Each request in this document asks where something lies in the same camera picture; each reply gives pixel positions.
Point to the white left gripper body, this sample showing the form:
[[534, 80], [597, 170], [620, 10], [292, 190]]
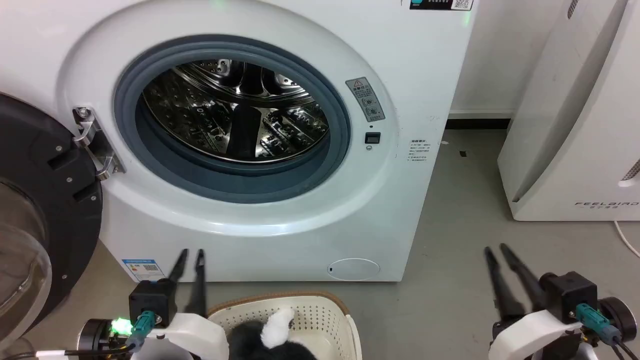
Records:
[[192, 337]]

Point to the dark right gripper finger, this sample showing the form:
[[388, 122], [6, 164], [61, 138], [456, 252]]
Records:
[[525, 277], [504, 292]]

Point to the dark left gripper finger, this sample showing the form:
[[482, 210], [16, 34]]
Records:
[[179, 267], [199, 285]]

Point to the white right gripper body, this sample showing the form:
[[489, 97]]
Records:
[[532, 337]]

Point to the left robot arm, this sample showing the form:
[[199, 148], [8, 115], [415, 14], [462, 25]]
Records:
[[93, 337]]

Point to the stainless steel washing machine drum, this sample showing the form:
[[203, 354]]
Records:
[[205, 117]]

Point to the black round washer door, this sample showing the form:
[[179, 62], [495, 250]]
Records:
[[50, 165]]

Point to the blue energy label sticker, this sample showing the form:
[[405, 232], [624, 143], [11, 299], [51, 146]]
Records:
[[143, 270]]

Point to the black and white clothing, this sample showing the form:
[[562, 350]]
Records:
[[272, 332]]

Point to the grey rubber door gasket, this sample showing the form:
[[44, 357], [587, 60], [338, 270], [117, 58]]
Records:
[[225, 186]]

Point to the white perforated laundry basket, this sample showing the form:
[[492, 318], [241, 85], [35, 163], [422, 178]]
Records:
[[320, 320]]

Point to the silver metal door hinge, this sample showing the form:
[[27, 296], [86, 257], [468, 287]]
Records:
[[95, 142]]

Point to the oval white filter cover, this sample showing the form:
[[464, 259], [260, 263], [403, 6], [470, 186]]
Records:
[[354, 269]]

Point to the white air purifier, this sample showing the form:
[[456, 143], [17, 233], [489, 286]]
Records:
[[575, 125]]

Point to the small printed text label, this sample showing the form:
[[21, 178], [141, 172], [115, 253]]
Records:
[[418, 150]]

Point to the grey warning sticker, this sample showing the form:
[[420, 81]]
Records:
[[366, 99]]

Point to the white front-load washing machine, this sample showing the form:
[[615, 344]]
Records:
[[410, 60]]

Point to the dark QR code sticker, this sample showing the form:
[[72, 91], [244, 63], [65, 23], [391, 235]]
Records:
[[440, 4]]

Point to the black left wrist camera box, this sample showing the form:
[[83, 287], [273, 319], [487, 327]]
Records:
[[150, 300]]

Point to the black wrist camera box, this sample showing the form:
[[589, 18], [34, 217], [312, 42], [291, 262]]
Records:
[[150, 300], [570, 295]]

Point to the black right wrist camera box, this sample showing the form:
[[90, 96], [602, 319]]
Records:
[[570, 295]]

